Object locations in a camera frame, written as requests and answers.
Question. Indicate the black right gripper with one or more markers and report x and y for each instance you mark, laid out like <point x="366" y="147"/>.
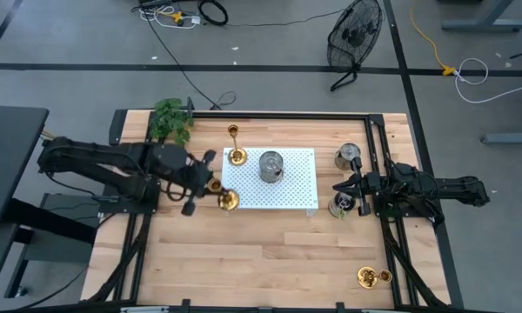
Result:
<point x="367" y="184"/>

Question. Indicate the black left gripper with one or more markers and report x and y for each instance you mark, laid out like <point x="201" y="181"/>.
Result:
<point x="191" y="182"/>

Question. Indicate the silver ribbed candle tin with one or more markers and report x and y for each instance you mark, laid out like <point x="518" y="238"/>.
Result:
<point x="270" y="167"/>
<point x="347" y="156"/>
<point x="342" y="204"/>

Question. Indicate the short gold candlestick holder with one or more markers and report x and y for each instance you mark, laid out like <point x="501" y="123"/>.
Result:
<point x="228" y="200"/>
<point x="367" y="277"/>

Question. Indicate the tall gold candlestick holder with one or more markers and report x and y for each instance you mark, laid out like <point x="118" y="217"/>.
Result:
<point x="237" y="156"/>

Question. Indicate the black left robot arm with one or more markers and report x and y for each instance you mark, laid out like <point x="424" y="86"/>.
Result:
<point x="113" y="161"/>

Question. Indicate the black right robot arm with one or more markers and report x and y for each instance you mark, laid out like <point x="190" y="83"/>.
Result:
<point x="439" y="187"/>

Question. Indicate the white perforated metal shelf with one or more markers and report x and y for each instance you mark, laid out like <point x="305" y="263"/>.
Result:
<point x="296" y="191"/>

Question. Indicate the green potted plant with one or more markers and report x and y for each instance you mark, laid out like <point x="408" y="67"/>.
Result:
<point x="169" y="121"/>

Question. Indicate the silver metal bar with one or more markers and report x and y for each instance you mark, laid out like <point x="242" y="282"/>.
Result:
<point x="380" y="311"/>
<point x="143" y="309"/>

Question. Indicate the black floor fan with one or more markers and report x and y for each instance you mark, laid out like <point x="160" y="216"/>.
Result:
<point x="354" y="35"/>

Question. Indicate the grey desk foot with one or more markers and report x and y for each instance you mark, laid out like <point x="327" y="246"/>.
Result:
<point x="511" y="138"/>
<point x="483" y="24"/>

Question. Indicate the black desk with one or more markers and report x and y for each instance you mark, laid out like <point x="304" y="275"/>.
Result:
<point x="8" y="165"/>

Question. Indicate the black table frame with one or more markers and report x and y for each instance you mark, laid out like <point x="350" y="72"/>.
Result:
<point x="287" y="115"/>

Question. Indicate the black desk base frame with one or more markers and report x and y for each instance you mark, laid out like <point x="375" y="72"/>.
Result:
<point x="48" y="226"/>

